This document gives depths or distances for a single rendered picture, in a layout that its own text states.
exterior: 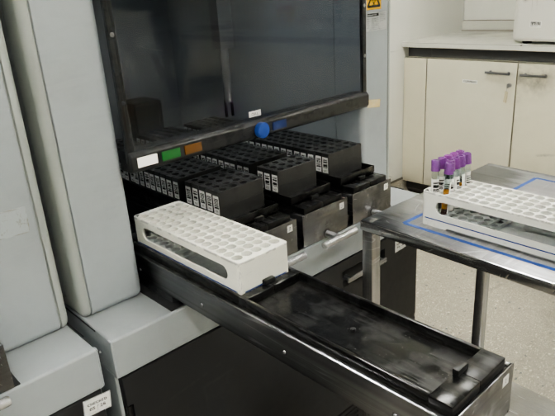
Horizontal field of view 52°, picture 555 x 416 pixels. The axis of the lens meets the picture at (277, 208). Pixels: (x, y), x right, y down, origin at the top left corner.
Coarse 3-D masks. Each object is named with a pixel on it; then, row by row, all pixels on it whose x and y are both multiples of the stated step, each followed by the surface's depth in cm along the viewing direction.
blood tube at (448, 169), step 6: (450, 162) 96; (444, 168) 96; (450, 168) 95; (444, 174) 96; (450, 174) 96; (444, 180) 97; (450, 180) 96; (444, 186) 97; (450, 186) 97; (444, 192) 97; (444, 204) 98; (444, 210) 98
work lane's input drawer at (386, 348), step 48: (192, 288) 89; (288, 288) 86; (336, 288) 82; (240, 336) 83; (288, 336) 74; (336, 336) 74; (384, 336) 73; (432, 336) 72; (336, 384) 69; (384, 384) 64; (432, 384) 64; (480, 384) 62
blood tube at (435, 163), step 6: (432, 162) 97; (438, 162) 97; (432, 168) 98; (438, 168) 97; (432, 174) 98; (438, 174) 98; (432, 180) 98; (438, 180) 98; (432, 186) 99; (438, 186) 99; (438, 204) 100; (438, 210) 100
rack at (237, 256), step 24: (144, 216) 102; (168, 216) 100; (192, 216) 100; (216, 216) 99; (144, 240) 101; (168, 240) 100; (192, 240) 90; (216, 240) 90; (240, 240) 89; (264, 240) 88; (192, 264) 90; (216, 264) 94; (240, 264) 81; (264, 264) 84; (240, 288) 83
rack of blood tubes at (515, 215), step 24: (432, 192) 98; (456, 192) 98; (480, 192) 97; (504, 192) 96; (528, 192) 95; (432, 216) 100; (456, 216) 98; (480, 216) 97; (504, 216) 89; (528, 216) 86; (552, 216) 86; (504, 240) 90; (528, 240) 87; (552, 240) 91
